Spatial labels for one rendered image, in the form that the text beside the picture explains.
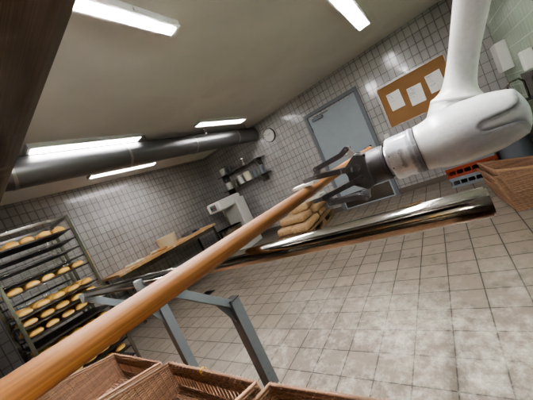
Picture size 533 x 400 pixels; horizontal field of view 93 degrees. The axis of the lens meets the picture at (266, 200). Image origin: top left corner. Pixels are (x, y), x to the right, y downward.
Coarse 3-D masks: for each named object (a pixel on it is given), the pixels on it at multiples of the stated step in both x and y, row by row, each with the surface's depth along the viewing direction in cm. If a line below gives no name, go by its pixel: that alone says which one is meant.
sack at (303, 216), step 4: (304, 212) 472; (308, 212) 475; (288, 216) 510; (292, 216) 486; (296, 216) 471; (300, 216) 463; (304, 216) 463; (308, 216) 471; (284, 220) 492; (288, 220) 484; (292, 220) 476; (296, 220) 470; (300, 220) 465; (304, 220) 463; (280, 224) 500; (284, 224) 492; (288, 224) 486; (292, 224) 482
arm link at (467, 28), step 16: (464, 0) 44; (480, 0) 43; (464, 16) 46; (480, 16) 45; (464, 32) 48; (480, 32) 47; (448, 48) 52; (464, 48) 49; (480, 48) 50; (448, 64) 53; (464, 64) 51; (448, 80) 54; (464, 80) 52; (448, 96) 53; (464, 96) 51; (432, 112) 55
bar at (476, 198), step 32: (480, 192) 23; (352, 224) 31; (384, 224) 28; (416, 224) 26; (448, 224) 25; (256, 256) 40; (288, 256) 37; (96, 288) 87; (128, 288) 70; (192, 352) 117; (256, 352) 85
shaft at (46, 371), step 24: (312, 192) 64; (264, 216) 48; (240, 240) 41; (192, 264) 33; (216, 264) 36; (144, 288) 29; (168, 288) 30; (120, 312) 26; (144, 312) 27; (72, 336) 23; (96, 336) 23; (120, 336) 25; (48, 360) 21; (72, 360) 22; (0, 384) 19; (24, 384) 19; (48, 384) 20
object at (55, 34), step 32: (0, 0) 11; (32, 0) 12; (64, 0) 13; (0, 32) 13; (32, 32) 14; (0, 64) 15; (32, 64) 16; (0, 96) 17; (32, 96) 19; (0, 128) 20; (0, 160) 25; (0, 192) 32
